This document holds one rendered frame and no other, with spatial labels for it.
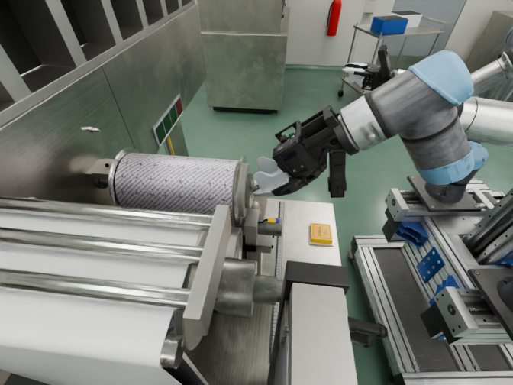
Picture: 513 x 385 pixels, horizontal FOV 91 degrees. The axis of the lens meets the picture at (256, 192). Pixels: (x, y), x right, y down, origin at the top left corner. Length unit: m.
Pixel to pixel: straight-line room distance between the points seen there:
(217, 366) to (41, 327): 0.55
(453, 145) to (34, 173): 0.65
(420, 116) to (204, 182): 0.36
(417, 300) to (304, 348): 1.59
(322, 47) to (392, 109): 4.70
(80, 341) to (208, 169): 0.36
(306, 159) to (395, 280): 1.43
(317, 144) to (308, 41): 4.63
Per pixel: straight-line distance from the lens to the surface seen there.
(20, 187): 0.54
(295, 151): 0.41
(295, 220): 0.95
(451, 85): 0.41
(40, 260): 0.29
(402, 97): 0.40
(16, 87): 0.55
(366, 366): 1.76
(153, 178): 0.53
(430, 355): 1.68
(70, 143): 0.60
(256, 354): 0.75
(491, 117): 0.61
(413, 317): 1.72
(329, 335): 0.20
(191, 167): 0.52
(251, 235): 0.56
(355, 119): 0.41
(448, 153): 0.46
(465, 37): 5.71
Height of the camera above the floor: 1.63
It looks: 45 degrees down
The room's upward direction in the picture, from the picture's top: straight up
